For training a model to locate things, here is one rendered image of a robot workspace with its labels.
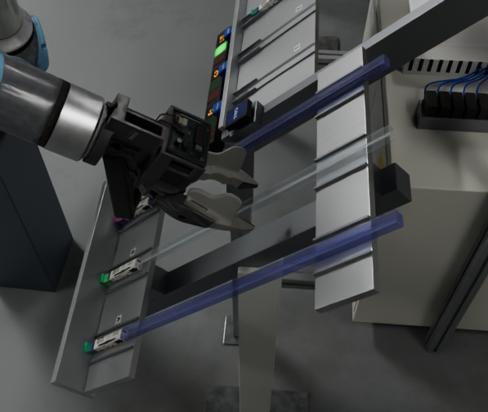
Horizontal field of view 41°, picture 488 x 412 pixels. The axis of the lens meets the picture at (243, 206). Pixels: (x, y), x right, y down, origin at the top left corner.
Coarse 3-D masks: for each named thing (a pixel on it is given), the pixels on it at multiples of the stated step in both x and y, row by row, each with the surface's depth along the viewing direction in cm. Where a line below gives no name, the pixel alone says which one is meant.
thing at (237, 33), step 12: (240, 0) 136; (240, 12) 134; (240, 24) 132; (240, 36) 131; (240, 48) 129; (228, 60) 125; (228, 72) 123; (228, 84) 121; (228, 96) 119; (228, 108) 118
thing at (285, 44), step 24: (264, 0) 132; (288, 0) 125; (312, 0) 117; (264, 24) 127; (288, 24) 120; (312, 24) 113; (264, 48) 122; (288, 48) 115; (312, 48) 109; (240, 72) 124; (264, 72) 117; (288, 72) 111; (312, 72) 106; (240, 96) 118; (264, 96) 113
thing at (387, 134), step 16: (384, 128) 67; (352, 144) 70; (368, 144) 68; (384, 144) 67; (336, 160) 70; (352, 160) 70; (304, 176) 73; (320, 176) 72; (272, 192) 76; (288, 192) 75; (240, 208) 79; (256, 208) 78; (176, 240) 87; (192, 240) 85; (144, 256) 91; (160, 256) 89
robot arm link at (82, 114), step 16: (80, 96) 67; (96, 96) 68; (64, 112) 65; (80, 112) 66; (96, 112) 67; (64, 128) 66; (80, 128) 66; (96, 128) 67; (48, 144) 67; (64, 144) 67; (80, 144) 67
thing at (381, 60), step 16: (368, 64) 75; (384, 64) 73; (352, 80) 75; (320, 96) 78; (336, 96) 78; (288, 112) 82; (304, 112) 80; (272, 128) 83; (240, 144) 87; (256, 144) 85
